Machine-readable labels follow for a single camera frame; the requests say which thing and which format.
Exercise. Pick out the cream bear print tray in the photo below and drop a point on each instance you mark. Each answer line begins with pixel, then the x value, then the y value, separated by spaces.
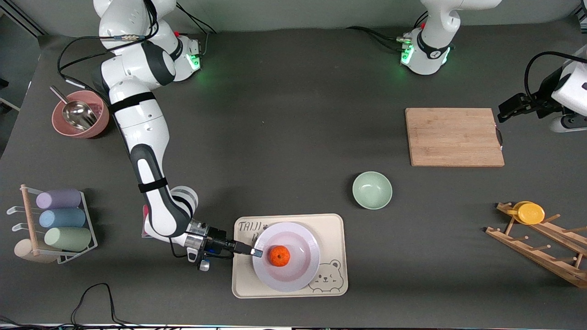
pixel 335 229

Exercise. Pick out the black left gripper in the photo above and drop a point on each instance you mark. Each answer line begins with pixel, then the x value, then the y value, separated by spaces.
pixel 545 92

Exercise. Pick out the white round plate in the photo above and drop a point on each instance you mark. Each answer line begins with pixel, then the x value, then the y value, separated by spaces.
pixel 298 272

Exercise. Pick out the blue cup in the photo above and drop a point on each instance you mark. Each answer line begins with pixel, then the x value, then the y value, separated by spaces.
pixel 62 218

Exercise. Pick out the pink folded cloth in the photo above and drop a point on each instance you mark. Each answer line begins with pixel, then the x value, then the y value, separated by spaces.
pixel 144 232

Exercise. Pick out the green cup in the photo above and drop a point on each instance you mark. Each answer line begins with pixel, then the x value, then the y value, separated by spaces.
pixel 69 239

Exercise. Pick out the orange fruit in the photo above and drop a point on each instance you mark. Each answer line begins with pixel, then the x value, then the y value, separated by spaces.
pixel 279 256

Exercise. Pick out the pink bowl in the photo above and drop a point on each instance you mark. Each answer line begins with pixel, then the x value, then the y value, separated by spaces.
pixel 98 123

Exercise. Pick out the yellow cup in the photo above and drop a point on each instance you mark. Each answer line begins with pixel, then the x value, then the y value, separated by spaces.
pixel 531 213

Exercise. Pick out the bamboo cutting board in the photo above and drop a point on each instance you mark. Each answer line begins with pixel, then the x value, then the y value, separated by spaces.
pixel 445 137

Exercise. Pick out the beige cup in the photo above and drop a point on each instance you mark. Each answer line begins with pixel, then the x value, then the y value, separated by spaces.
pixel 23 251

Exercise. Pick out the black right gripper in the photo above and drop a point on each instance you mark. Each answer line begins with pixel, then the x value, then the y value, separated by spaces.
pixel 219 243

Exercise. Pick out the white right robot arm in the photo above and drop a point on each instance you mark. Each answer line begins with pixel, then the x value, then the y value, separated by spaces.
pixel 142 133

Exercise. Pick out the purple cup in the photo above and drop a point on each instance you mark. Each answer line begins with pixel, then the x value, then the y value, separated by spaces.
pixel 58 199

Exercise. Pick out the metal scoop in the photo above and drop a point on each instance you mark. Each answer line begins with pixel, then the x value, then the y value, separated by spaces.
pixel 78 114

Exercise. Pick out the black metal frame bar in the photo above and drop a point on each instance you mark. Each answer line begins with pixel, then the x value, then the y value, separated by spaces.
pixel 23 20

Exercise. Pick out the pale green bowl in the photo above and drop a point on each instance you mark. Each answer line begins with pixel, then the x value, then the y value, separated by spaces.
pixel 372 190

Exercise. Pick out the wooden peg rack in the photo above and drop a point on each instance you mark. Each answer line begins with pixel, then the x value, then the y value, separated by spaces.
pixel 541 259

